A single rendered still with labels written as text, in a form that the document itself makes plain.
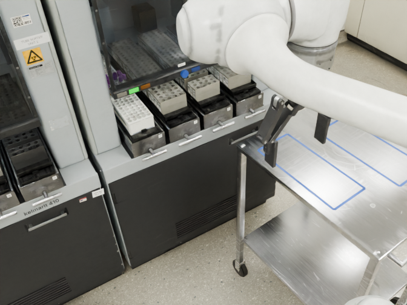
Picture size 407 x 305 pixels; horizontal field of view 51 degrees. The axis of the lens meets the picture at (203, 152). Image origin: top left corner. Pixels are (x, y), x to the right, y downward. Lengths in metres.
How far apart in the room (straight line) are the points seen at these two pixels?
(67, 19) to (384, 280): 1.49
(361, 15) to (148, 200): 2.57
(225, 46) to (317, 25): 0.16
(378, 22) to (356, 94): 3.15
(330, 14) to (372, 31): 3.04
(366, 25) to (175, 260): 2.47
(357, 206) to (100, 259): 1.10
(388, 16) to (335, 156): 2.24
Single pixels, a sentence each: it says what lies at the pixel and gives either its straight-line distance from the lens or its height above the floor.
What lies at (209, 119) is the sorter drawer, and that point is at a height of 0.78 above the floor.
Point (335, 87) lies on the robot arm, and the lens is 0.57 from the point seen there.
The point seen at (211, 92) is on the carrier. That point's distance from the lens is 1.73.
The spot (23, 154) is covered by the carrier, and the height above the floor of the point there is 0.88.
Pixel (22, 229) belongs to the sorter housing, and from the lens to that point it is 1.67.
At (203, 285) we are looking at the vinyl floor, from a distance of 2.11.
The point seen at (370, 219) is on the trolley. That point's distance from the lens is 1.34.
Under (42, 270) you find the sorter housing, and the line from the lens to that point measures 1.87.
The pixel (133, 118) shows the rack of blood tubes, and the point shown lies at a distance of 1.60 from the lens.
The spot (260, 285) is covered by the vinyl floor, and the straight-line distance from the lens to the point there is 2.11.
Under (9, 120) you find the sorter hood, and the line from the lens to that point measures 1.48.
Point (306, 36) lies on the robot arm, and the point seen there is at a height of 1.49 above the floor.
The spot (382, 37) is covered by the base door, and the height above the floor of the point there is 0.19.
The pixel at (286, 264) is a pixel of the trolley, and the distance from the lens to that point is 1.85.
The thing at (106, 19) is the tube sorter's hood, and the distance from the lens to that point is 1.41.
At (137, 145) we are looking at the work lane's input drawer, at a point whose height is 0.79.
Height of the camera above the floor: 1.82
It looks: 42 degrees down
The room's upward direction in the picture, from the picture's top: 3 degrees counter-clockwise
